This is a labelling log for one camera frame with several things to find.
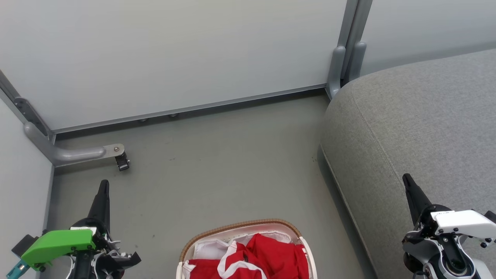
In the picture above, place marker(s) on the small black caster wheel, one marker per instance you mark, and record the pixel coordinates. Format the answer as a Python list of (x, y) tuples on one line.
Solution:
[(123, 162)]

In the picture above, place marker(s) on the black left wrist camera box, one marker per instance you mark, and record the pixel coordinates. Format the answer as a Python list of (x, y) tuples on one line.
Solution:
[(24, 245)]

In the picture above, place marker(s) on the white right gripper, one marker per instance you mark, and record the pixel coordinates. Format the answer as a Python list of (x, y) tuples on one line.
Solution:
[(461, 221)]

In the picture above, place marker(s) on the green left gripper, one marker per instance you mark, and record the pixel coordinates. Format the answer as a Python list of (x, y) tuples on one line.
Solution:
[(58, 242)]

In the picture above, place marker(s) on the grey metal partition post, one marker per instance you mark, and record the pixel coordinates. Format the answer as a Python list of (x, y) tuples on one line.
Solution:
[(348, 46), (27, 110)]

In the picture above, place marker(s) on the red garment with white trim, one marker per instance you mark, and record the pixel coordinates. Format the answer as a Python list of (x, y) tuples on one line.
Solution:
[(279, 252)]

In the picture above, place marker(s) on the grey partition foot bar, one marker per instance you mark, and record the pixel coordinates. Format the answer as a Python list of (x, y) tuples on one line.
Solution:
[(69, 153)]

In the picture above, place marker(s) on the teal left camera connector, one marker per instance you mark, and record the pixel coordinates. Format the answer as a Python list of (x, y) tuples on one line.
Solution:
[(16, 269)]

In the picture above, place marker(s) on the grey partition bottom rail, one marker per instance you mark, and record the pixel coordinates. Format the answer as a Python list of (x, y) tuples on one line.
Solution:
[(193, 105)]

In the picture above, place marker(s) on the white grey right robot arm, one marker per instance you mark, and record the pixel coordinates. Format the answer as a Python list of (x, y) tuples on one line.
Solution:
[(457, 269)]

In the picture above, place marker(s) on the white laundry basket brown rim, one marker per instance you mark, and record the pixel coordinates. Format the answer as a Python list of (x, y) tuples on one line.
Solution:
[(186, 252)]

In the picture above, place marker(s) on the white basket liner cloth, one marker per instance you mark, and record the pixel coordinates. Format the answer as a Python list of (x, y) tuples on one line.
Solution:
[(209, 248)]

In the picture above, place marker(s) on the grey fabric sofa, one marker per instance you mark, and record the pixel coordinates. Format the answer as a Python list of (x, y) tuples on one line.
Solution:
[(418, 128)]

